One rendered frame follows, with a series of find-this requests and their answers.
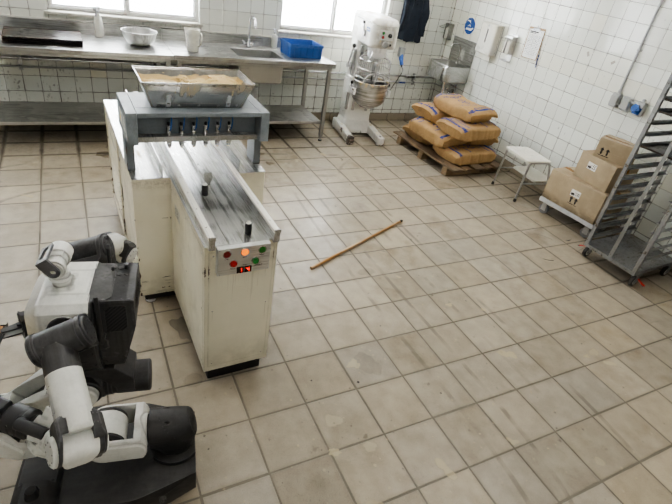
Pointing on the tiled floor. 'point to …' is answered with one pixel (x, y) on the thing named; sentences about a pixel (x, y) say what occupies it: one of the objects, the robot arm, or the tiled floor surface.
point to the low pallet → (443, 158)
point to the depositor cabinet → (159, 199)
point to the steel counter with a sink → (295, 114)
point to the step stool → (527, 166)
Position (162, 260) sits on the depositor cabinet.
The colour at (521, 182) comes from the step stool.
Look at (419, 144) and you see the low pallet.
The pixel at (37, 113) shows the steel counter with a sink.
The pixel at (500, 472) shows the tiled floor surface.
